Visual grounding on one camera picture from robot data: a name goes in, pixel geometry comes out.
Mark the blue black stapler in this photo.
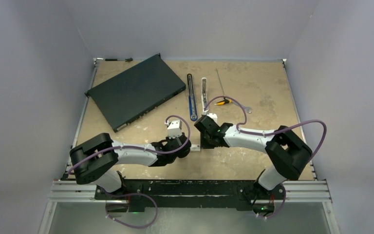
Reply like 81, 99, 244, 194
187, 74, 198, 121

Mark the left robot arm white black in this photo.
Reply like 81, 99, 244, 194
68, 133, 191, 199

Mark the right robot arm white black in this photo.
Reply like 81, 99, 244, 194
194, 116, 313, 198

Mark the silver open-end wrench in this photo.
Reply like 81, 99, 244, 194
234, 102, 252, 114

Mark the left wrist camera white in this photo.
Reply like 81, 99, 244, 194
166, 119, 183, 139

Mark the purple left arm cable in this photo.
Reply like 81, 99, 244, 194
67, 116, 191, 229

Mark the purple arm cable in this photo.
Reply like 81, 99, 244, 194
204, 96, 328, 220
67, 116, 191, 229

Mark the yellow black T-handle hex key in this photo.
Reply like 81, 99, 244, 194
215, 68, 232, 106

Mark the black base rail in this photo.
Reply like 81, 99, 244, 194
94, 179, 285, 212

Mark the dark network switch box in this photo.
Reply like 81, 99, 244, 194
85, 54, 186, 132

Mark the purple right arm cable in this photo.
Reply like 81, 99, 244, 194
204, 96, 328, 220

